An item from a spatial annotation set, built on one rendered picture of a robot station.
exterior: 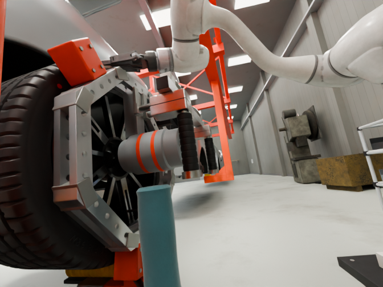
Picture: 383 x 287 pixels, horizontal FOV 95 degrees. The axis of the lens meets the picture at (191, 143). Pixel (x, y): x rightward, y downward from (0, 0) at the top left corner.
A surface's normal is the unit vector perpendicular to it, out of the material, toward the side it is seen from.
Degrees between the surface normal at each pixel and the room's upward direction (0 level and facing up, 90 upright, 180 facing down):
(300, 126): 92
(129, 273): 80
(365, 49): 124
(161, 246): 93
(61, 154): 90
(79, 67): 135
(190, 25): 149
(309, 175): 90
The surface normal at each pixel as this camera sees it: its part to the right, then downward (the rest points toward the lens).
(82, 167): 0.96, -0.17
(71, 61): -0.09, 0.59
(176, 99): -0.26, -0.14
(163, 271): 0.29, -0.18
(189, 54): 0.27, 0.60
